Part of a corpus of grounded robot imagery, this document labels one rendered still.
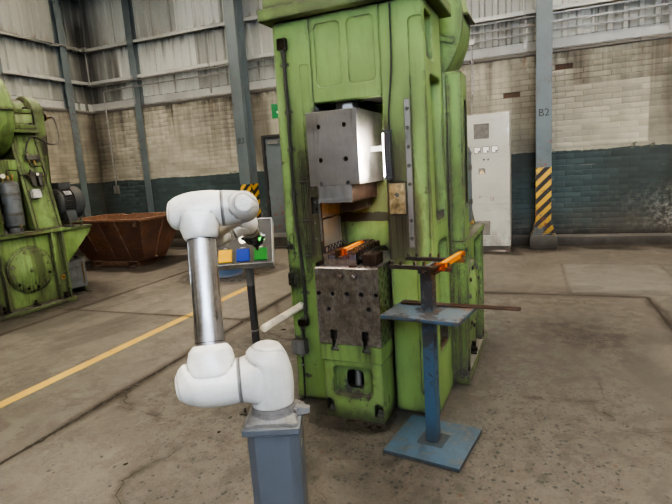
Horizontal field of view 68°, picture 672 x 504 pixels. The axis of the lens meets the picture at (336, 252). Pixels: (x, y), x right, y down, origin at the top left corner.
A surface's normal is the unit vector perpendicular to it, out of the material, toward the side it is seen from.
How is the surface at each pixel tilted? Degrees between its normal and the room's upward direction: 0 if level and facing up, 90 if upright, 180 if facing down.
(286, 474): 90
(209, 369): 69
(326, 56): 90
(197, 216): 78
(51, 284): 90
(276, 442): 90
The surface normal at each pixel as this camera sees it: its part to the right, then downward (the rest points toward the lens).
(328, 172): -0.40, 0.18
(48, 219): 0.85, -0.17
